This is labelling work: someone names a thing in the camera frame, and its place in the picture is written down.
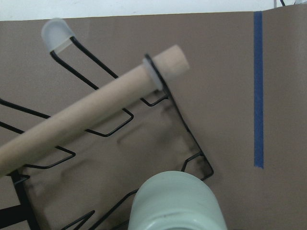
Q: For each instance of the pale green cup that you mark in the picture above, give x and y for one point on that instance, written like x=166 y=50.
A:
x=175 y=200

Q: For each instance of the black wire cup rack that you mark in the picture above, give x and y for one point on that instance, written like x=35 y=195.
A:
x=89 y=182

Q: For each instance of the wooden rack handle rod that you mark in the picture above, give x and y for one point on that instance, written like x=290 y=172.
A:
x=88 y=112

